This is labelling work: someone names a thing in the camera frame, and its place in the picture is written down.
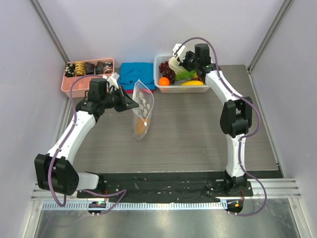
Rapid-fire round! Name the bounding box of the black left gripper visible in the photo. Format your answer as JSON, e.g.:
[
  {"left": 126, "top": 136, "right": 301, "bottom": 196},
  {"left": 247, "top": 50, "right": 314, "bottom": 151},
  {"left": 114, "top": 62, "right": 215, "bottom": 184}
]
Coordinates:
[{"left": 101, "top": 85, "right": 139, "bottom": 113}]

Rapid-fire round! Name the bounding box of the clear zip top bag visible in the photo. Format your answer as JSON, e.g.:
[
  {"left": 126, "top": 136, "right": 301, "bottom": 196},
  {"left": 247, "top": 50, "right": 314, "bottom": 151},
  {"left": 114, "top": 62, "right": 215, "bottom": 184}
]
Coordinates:
[{"left": 132, "top": 79, "right": 155, "bottom": 140}]

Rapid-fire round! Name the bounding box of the orange ginger root toy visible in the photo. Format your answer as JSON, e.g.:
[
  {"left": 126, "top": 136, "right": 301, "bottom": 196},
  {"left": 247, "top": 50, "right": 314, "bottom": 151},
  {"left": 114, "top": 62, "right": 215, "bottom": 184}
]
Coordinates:
[{"left": 134, "top": 119, "right": 147, "bottom": 136}]

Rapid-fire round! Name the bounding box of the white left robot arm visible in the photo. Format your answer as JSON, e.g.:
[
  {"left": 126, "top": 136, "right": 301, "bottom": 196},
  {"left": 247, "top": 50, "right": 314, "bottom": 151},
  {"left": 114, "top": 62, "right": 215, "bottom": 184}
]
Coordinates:
[{"left": 34, "top": 73, "right": 139, "bottom": 198}]

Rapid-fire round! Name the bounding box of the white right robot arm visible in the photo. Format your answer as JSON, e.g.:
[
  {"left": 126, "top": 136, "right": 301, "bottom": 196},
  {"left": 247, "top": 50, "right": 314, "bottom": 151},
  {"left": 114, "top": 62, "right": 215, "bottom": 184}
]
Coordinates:
[{"left": 173, "top": 44, "right": 253, "bottom": 196}]

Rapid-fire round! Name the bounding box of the green lettuce leaf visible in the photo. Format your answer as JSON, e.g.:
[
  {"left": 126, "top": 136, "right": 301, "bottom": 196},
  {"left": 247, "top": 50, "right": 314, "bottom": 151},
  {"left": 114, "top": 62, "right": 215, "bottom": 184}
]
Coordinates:
[{"left": 175, "top": 70, "right": 197, "bottom": 81}]

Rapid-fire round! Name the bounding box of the magenta folded cloth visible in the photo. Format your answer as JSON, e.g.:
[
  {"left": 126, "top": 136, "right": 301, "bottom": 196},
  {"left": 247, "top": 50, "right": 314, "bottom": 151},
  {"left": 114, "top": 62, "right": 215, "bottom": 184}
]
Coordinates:
[{"left": 125, "top": 88, "right": 154, "bottom": 94}]

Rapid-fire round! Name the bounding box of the yellow banana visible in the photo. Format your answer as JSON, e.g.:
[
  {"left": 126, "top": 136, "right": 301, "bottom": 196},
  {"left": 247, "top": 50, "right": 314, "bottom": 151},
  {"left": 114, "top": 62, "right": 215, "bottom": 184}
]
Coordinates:
[{"left": 181, "top": 80, "right": 204, "bottom": 86}]

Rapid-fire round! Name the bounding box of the red grape bunch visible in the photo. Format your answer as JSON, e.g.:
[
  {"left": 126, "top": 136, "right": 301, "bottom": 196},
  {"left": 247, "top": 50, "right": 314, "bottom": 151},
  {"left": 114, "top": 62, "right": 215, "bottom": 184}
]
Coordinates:
[{"left": 158, "top": 61, "right": 176, "bottom": 84}]

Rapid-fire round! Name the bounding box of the blue folded cloth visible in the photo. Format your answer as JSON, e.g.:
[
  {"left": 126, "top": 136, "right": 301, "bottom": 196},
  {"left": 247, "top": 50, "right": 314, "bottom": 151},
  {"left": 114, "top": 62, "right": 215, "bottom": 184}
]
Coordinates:
[{"left": 118, "top": 62, "right": 156, "bottom": 90}]

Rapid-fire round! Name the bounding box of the white plastic basket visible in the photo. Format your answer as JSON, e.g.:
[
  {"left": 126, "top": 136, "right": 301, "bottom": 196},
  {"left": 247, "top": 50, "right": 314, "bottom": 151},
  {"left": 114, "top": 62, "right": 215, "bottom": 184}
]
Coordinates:
[{"left": 154, "top": 55, "right": 209, "bottom": 93}]

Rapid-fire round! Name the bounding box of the orange fruit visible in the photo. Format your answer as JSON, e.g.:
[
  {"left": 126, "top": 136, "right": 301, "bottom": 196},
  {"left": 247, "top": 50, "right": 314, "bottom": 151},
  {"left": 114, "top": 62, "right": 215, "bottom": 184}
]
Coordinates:
[{"left": 158, "top": 77, "right": 170, "bottom": 86}]

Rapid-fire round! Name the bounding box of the pink floral roll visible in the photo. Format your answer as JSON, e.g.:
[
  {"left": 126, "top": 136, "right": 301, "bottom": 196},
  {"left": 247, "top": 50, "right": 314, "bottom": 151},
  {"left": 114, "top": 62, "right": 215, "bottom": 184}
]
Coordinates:
[{"left": 104, "top": 60, "right": 113, "bottom": 74}]

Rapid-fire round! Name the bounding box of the black roll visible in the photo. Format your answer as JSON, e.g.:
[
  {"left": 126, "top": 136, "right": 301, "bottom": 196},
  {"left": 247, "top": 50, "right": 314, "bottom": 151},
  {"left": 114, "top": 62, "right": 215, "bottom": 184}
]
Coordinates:
[{"left": 95, "top": 61, "right": 105, "bottom": 74}]

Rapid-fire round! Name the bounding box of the pink divided storage box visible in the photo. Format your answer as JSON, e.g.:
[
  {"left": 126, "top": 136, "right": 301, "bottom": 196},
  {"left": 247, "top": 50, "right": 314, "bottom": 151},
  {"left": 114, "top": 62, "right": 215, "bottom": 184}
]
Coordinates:
[{"left": 61, "top": 58, "right": 115, "bottom": 99}]

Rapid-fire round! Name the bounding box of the dark brown roll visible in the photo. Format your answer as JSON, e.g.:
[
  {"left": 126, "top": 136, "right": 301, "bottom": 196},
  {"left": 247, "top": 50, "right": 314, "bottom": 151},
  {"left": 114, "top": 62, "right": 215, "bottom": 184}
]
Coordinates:
[{"left": 84, "top": 62, "right": 95, "bottom": 75}]

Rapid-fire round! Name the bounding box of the yellow striped roll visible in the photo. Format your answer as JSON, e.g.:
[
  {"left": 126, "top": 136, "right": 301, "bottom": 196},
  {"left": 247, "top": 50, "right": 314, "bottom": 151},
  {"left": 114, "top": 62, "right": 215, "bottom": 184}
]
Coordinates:
[{"left": 75, "top": 61, "right": 85, "bottom": 77}]

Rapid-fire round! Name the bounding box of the dark floral sushi roll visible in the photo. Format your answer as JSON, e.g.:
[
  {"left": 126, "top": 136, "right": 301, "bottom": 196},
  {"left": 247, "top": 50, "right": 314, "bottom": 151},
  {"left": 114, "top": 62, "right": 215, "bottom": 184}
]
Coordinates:
[{"left": 64, "top": 63, "right": 75, "bottom": 77}]

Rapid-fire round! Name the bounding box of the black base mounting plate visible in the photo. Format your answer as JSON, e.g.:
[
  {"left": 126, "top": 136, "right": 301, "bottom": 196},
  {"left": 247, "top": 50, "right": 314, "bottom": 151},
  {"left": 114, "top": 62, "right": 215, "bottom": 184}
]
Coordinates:
[{"left": 76, "top": 171, "right": 255, "bottom": 204}]

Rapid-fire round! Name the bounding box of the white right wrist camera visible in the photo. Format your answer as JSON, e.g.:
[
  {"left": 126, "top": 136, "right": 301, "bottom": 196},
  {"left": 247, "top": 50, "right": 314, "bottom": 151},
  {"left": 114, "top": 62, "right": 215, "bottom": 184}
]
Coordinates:
[{"left": 172, "top": 44, "right": 188, "bottom": 62}]

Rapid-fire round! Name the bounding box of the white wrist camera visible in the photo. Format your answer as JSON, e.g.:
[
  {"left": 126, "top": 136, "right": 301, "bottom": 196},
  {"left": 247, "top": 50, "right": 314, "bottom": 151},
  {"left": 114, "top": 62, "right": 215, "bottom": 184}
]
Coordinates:
[
  {"left": 103, "top": 72, "right": 119, "bottom": 92},
  {"left": 172, "top": 44, "right": 188, "bottom": 62}
]

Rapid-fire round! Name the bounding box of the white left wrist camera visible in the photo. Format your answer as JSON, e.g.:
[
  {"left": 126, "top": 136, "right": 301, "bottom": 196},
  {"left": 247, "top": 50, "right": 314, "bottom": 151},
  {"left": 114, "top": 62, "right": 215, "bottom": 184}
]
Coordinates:
[{"left": 103, "top": 72, "right": 119, "bottom": 92}]

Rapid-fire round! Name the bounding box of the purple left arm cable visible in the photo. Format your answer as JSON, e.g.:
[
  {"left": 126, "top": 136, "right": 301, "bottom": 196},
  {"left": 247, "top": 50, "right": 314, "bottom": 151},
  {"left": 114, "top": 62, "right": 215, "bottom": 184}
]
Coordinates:
[{"left": 48, "top": 75, "right": 108, "bottom": 208}]

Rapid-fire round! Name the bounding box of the white slotted cable duct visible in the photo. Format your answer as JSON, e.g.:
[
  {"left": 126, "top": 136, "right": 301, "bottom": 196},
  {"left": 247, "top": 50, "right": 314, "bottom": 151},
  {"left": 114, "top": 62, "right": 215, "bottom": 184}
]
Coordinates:
[{"left": 42, "top": 200, "right": 227, "bottom": 211}]

